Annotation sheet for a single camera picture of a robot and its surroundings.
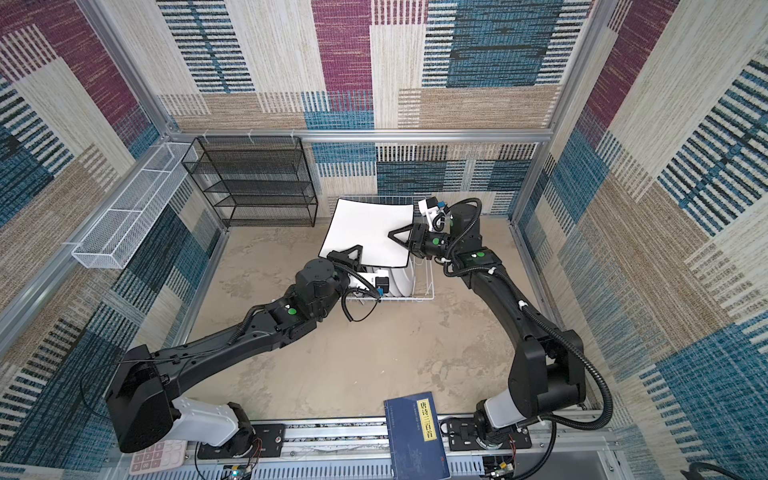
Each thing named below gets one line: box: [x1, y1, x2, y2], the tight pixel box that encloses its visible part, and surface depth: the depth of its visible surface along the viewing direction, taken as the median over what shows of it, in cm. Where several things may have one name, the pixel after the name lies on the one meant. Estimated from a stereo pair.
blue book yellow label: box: [383, 391, 451, 480], surface depth 74 cm
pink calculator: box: [129, 440, 187, 475], surface depth 71 cm
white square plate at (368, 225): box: [318, 198, 413, 267], surface depth 79 cm
